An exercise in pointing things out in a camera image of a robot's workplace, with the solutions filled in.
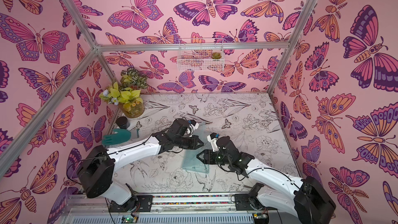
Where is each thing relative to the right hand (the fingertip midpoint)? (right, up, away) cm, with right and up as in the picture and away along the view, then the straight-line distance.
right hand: (200, 155), depth 78 cm
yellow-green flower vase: (-45, +26, +20) cm, 56 cm away
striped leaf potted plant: (-43, +43, +19) cm, 64 cm away
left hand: (+3, +5, +2) cm, 6 cm away
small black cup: (-50, +14, +21) cm, 56 cm away
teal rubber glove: (-49, +7, +20) cm, 54 cm away
